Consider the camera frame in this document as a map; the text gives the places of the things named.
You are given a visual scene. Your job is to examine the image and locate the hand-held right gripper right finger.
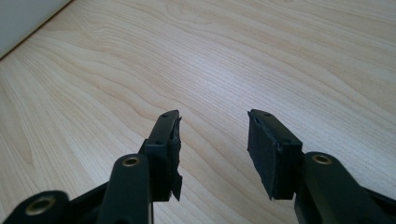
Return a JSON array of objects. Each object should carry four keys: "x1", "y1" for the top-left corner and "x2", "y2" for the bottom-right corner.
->
[{"x1": 247, "y1": 108, "x2": 304, "y2": 201}]

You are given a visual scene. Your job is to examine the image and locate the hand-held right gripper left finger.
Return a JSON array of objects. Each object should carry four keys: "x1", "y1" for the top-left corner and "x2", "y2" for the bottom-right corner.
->
[{"x1": 144, "y1": 109, "x2": 183, "y2": 203}]

